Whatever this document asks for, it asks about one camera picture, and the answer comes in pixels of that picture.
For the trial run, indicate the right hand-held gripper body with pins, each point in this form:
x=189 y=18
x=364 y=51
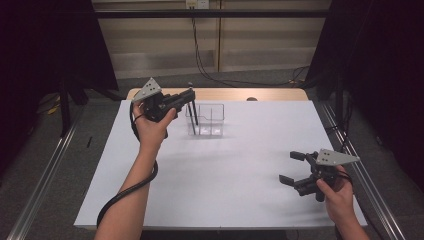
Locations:
x=333 y=157

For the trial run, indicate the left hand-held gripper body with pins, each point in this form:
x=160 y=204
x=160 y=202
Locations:
x=150 y=88

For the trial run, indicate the black pen with silver tip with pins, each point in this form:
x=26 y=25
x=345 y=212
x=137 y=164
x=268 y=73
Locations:
x=195 y=116

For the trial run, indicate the black pen with orange end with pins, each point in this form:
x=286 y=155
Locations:
x=192 y=125

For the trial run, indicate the clear plastic organizer box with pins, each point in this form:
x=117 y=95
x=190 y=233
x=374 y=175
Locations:
x=210 y=121

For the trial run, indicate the person's left hand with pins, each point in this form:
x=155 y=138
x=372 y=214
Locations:
x=151 y=133

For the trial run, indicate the person's right hand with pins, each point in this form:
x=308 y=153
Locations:
x=338 y=200

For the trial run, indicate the wooden table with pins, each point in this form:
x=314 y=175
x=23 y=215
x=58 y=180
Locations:
x=233 y=94

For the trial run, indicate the dark round table grommet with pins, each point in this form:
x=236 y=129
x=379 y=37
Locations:
x=251 y=99

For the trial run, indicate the white table cover sheet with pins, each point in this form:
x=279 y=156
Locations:
x=216 y=200

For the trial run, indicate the small black floor object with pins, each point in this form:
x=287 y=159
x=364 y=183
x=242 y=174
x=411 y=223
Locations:
x=89 y=142

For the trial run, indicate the black metal stand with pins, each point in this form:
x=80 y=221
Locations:
x=65 y=110

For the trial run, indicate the yellow floor object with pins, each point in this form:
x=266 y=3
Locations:
x=53 y=109

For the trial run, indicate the black curtain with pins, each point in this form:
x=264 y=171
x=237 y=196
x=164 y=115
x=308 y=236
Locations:
x=383 y=66
x=40 y=50

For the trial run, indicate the aluminium floor rail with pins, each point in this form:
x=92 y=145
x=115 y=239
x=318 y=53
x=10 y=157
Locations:
x=46 y=173
x=376 y=200

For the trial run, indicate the white wall socket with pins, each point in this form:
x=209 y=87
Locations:
x=197 y=4

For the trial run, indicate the black horizontal frame bar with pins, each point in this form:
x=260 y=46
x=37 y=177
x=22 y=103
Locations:
x=233 y=13

